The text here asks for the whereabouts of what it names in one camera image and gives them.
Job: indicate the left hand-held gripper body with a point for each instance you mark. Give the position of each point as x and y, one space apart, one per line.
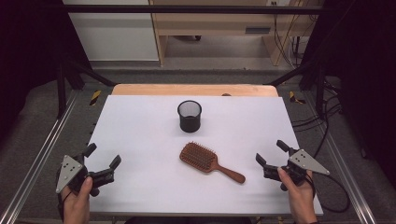
69 171

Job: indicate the black curtain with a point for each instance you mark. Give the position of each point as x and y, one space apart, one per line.
364 68
28 56

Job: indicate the brown wooden paddle hairbrush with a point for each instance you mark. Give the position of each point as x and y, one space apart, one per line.
199 157

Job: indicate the light wooden table board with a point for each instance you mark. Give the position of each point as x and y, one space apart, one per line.
193 89

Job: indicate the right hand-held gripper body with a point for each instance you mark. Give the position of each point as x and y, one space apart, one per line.
305 162

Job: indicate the white cabinet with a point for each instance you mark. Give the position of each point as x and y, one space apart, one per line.
115 37

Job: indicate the black metal stand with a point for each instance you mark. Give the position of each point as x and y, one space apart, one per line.
62 90
319 87

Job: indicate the aluminium rail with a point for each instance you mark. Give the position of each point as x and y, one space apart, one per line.
37 161
348 177

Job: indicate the black mesh cup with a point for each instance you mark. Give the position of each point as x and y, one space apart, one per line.
190 124

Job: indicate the person's left hand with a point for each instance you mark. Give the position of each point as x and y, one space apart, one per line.
76 205

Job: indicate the light wooden desk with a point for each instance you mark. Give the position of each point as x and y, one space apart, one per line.
214 23

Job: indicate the person's right hand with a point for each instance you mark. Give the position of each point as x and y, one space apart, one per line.
302 202

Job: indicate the black horizontal frame bar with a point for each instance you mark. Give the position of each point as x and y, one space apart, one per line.
186 9

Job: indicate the yellow black striped tape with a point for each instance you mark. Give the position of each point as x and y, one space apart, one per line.
95 97
294 97

